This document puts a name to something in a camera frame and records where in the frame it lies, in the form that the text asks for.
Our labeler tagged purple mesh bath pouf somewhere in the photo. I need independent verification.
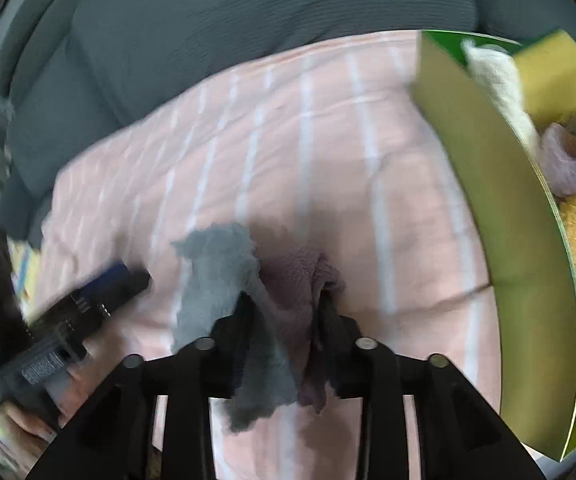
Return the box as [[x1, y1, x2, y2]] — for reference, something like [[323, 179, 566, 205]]
[[538, 122, 576, 198]]

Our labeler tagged green cardboard box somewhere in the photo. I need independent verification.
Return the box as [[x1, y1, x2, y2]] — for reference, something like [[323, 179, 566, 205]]
[[412, 30, 576, 463]]

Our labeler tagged grey sofa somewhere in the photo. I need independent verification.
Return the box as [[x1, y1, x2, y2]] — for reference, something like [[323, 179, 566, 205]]
[[0, 0, 576, 241]]

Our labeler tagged grey cloth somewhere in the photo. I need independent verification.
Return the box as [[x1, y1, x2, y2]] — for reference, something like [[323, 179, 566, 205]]
[[170, 222, 301, 433]]

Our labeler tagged cream and yellow knitted cloth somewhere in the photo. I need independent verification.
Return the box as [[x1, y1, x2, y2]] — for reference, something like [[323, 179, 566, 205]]
[[462, 40, 541, 153]]

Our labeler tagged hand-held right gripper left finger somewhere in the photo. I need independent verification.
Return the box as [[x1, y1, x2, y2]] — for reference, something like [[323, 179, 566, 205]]
[[25, 290, 259, 480]]

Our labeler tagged pink striped blanket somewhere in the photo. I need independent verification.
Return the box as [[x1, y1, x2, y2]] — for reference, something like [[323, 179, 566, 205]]
[[38, 30, 506, 480]]

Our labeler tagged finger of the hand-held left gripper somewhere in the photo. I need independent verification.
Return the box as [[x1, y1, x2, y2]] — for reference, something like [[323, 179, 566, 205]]
[[75, 261, 153, 311]]

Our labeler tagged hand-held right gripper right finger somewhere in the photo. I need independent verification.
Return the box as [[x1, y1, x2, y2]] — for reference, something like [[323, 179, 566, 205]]
[[315, 296, 546, 480]]

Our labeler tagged person's left hand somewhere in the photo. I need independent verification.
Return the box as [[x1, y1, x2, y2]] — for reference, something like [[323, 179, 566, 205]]
[[2, 364, 94, 440]]

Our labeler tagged yellow sponge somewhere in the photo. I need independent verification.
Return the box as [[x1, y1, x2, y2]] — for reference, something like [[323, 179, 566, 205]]
[[513, 30, 576, 123]]

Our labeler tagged purple cloth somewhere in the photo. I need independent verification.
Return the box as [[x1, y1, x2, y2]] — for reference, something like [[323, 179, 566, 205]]
[[258, 250, 346, 413]]

